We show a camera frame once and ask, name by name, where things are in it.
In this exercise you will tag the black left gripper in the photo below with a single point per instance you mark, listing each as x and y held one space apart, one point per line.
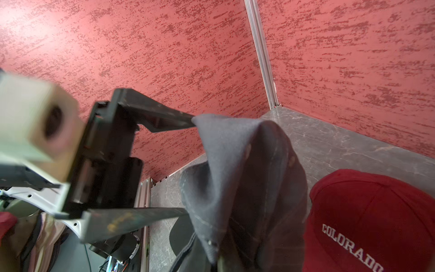
104 176

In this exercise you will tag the grey baseball cap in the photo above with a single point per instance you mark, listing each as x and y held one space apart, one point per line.
247 202

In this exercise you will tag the dark red baseball cap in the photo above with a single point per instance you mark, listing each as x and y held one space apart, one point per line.
363 222

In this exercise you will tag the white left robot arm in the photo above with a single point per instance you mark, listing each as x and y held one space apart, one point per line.
27 185

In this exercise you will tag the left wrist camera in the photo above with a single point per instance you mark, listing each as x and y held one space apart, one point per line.
40 126

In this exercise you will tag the left rear aluminium corner post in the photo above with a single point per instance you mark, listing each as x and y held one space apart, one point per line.
259 39

